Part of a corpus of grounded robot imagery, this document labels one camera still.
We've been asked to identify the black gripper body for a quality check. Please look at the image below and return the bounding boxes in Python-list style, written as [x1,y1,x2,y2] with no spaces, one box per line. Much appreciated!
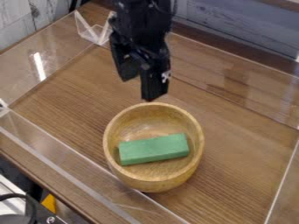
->
[109,0,174,61]

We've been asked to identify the green rectangular block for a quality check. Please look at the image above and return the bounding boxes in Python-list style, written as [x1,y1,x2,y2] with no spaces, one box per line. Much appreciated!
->
[118,133,190,165]

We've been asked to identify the black cable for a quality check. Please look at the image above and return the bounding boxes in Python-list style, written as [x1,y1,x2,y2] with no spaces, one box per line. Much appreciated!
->
[0,192,43,224]

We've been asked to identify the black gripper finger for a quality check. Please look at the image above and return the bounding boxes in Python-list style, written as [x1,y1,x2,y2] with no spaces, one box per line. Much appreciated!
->
[110,41,141,81]
[141,58,171,102]

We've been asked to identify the clear acrylic tray walls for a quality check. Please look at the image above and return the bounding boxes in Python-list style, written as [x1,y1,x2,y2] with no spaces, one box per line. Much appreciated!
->
[0,16,299,224]

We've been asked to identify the brown wooden bowl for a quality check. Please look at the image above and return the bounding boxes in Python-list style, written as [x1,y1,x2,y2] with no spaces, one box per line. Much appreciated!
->
[103,102,205,193]

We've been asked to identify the clear acrylic corner bracket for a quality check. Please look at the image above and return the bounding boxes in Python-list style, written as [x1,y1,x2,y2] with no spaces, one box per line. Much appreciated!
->
[74,11,117,46]

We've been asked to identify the yellow black device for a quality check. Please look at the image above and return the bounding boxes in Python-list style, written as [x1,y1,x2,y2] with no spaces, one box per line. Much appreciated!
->
[25,194,69,224]

